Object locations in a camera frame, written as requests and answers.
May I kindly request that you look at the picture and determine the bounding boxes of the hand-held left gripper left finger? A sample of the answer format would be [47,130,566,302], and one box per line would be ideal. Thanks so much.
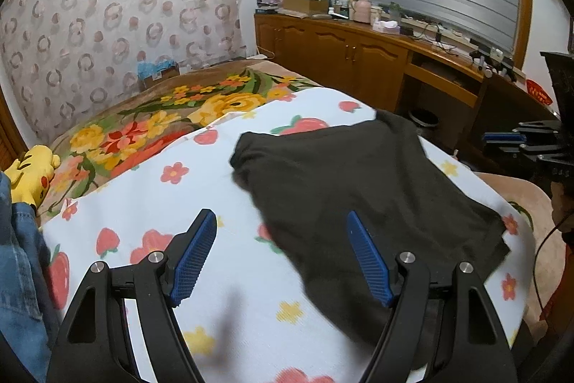
[46,209,218,383]

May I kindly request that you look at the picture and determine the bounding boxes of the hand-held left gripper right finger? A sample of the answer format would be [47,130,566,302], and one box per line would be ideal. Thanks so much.
[347,211,517,383]

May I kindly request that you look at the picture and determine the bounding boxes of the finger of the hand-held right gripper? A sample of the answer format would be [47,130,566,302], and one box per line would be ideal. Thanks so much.
[483,120,562,144]
[485,143,562,165]

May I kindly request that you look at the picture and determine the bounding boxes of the black pants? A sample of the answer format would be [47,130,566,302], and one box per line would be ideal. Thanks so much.
[230,109,512,371]

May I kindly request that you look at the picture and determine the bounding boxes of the red paper decoration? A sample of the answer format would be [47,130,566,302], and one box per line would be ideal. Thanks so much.
[526,79,554,106]

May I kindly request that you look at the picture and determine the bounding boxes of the beige fleece blanket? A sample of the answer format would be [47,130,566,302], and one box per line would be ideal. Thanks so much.
[474,171,571,323]

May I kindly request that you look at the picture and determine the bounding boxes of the white strawberry print sheet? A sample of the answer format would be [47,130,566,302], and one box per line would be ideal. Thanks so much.
[39,87,535,383]

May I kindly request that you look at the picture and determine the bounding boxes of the black trash bin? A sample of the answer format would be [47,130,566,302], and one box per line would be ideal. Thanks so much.
[407,108,441,138]

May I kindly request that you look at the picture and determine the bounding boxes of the brown floral blanket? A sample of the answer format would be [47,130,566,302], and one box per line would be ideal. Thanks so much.
[36,60,324,223]

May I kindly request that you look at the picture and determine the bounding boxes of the pink tissue box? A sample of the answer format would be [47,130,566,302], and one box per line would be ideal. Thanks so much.
[371,19,401,35]

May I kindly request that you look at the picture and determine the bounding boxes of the blue denim jeans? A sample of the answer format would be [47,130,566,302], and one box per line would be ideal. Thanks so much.
[0,171,62,383]

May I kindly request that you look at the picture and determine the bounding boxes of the yellow plush toy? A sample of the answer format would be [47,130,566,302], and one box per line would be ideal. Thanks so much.
[4,144,62,207]

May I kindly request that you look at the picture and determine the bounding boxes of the wooden cabinet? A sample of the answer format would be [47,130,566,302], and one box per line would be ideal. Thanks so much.
[253,11,557,150]

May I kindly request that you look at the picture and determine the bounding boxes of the small box with blue wrap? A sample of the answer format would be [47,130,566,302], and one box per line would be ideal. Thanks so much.
[137,56,181,92]

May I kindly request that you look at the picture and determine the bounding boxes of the pink jug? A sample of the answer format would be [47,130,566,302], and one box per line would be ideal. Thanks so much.
[350,0,371,23]

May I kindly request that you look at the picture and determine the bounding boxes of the cardboard box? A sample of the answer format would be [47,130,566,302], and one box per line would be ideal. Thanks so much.
[282,0,333,17]

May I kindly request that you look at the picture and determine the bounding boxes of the ring patterned headboard cloth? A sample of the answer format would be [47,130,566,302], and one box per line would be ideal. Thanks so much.
[0,0,250,142]

